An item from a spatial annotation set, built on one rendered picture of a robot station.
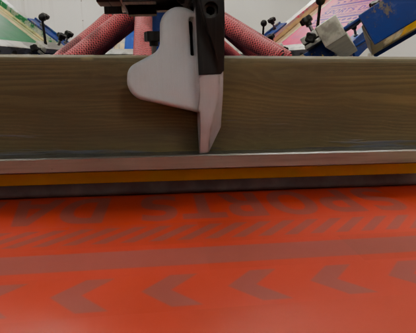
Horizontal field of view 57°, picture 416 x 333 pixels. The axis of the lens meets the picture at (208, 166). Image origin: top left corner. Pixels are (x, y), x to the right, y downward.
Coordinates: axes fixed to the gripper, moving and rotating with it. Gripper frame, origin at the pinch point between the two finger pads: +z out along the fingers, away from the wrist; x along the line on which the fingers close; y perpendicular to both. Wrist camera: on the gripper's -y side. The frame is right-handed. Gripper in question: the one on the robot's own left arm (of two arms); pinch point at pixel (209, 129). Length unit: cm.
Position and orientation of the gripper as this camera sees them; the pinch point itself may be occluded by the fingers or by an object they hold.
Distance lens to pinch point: 28.4
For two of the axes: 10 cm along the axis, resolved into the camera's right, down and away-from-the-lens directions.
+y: -9.9, 0.7, -1.1
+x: 1.2, 2.3, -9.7
